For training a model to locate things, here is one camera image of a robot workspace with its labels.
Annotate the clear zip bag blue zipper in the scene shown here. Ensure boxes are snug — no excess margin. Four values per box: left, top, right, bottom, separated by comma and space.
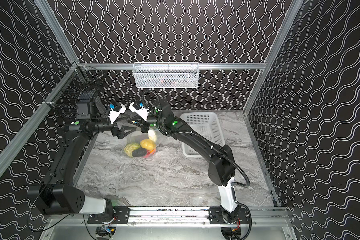
123, 120, 159, 158

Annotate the yellow toy potato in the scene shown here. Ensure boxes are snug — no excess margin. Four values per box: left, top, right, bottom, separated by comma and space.
140, 139, 156, 151

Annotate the dark green toy avocado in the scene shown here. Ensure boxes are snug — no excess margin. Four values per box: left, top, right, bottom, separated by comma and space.
132, 148, 148, 158

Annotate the red toy pomegranate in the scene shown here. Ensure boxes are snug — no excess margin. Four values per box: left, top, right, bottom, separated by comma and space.
144, 149, 156, 158

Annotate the white plastic perforated basket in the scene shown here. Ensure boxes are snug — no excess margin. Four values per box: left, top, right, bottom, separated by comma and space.
180, 112, 226, 147

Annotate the green toy cabbage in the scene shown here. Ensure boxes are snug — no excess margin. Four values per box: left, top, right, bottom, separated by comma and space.
124, 143, 141, 158

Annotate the pale green toy cucumber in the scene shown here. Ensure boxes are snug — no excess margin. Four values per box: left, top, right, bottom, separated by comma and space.
148, 130, 158, 142

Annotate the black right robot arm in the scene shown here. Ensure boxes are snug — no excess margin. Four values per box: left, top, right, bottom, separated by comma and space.
129, 99, 240, 223

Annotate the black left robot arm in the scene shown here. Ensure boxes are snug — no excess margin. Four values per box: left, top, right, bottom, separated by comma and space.
28, 101, 135, 221

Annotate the aluminium back horizontal bar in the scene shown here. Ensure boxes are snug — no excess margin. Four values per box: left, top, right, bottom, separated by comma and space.
79, 63, 266, 71

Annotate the aluminium left side bar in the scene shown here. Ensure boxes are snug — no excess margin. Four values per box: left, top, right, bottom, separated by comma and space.
0, 64, 78, 178

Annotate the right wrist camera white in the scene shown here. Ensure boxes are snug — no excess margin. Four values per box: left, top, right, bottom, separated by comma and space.
129, 102, 149, 121

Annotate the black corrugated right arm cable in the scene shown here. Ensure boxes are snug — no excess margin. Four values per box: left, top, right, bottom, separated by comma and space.
141, 89, 253, 240

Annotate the black wire wall basket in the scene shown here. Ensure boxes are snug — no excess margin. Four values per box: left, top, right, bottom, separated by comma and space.
47, 66, 105, 122

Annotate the white mesh wall basket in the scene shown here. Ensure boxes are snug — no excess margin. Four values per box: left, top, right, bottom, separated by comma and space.
132, 67, 200, 89

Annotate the aluminium frame corner post left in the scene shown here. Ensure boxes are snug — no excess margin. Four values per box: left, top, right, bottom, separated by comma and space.
34, 0, 80, 64

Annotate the aluminium frame corner post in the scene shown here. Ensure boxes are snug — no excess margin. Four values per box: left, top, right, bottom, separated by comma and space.
34, 0, 80, 64
243, 0, 304, 116

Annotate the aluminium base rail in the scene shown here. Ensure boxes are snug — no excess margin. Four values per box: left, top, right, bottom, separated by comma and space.
47, 207, 291, 228

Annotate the aluminium frame corner post right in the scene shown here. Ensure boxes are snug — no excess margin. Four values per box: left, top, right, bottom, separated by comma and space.
243, 0, 304, 116

